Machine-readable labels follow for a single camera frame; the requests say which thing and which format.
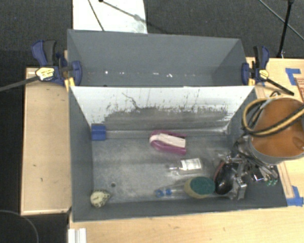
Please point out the purple and white stapler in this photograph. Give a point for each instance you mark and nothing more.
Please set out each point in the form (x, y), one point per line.
(167, 142)

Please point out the green and yellow round sponge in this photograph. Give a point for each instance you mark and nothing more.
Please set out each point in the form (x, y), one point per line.
(200, 187)

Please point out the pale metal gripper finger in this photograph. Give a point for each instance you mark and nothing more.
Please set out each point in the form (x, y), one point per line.
(239, 187)
(230, 160)

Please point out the black rounded object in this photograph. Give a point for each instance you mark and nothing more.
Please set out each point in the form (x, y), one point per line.
(224, 180)

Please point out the pale yellow spotted lump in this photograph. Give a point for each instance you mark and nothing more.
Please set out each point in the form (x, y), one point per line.
(100, 198)

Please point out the pale wood board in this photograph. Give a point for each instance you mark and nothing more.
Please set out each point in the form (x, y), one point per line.
(45, 140)

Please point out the clear tube with blue cap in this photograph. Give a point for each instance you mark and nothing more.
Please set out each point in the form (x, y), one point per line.
(164, 192)

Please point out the grey metal bin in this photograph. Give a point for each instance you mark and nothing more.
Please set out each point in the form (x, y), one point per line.
(142, 161)

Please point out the blue rectangular block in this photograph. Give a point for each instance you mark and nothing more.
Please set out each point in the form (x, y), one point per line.
(98, 132)

